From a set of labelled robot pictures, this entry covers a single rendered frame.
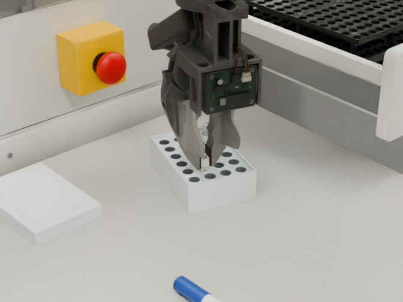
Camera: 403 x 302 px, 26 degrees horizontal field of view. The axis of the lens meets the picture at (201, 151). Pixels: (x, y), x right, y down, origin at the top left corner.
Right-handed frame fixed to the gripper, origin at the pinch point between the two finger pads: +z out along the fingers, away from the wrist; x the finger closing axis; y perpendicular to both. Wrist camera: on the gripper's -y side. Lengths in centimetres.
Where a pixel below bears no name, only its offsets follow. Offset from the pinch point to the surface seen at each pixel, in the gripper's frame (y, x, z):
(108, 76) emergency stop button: -11.9, -6.9, -5.8
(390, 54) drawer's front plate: 6.5, 19.6, -11.3
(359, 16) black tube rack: -10.7, 26.9, -8.9
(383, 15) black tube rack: -9.6, 29.8, -8.9
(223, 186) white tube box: 3.9, 0.9, 2.4
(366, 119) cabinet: -37, 48, 22
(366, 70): 1.8, 19.9, -7.5
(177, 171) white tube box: 0.6, -3.2, 1.3
